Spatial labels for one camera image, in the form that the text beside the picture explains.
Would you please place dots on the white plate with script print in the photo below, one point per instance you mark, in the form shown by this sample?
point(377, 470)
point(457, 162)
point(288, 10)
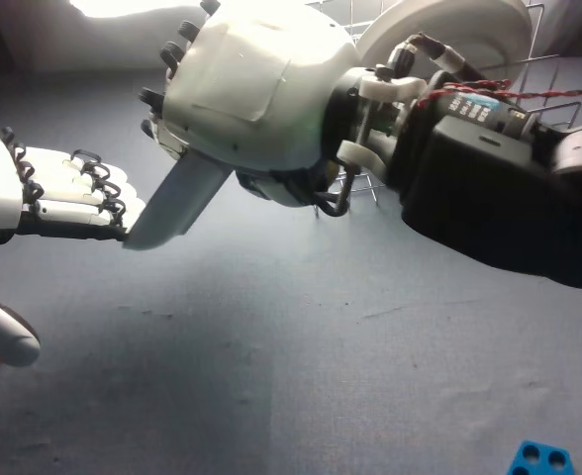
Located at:
point(469, 25)

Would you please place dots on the blue block with holes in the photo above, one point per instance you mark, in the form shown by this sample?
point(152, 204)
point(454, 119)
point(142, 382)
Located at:
point(543, 462)

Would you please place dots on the grey table cloth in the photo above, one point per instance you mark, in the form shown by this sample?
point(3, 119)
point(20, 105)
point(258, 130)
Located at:
point(320, 371)

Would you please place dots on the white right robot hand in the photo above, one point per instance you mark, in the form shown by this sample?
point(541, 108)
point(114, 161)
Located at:
point(251, 89)

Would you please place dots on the white backdrop sheet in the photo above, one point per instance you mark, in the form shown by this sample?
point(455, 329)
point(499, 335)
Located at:
point(98, 44)

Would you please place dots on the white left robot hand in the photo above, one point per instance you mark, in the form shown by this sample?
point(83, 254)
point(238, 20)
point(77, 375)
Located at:
point(58, 193)

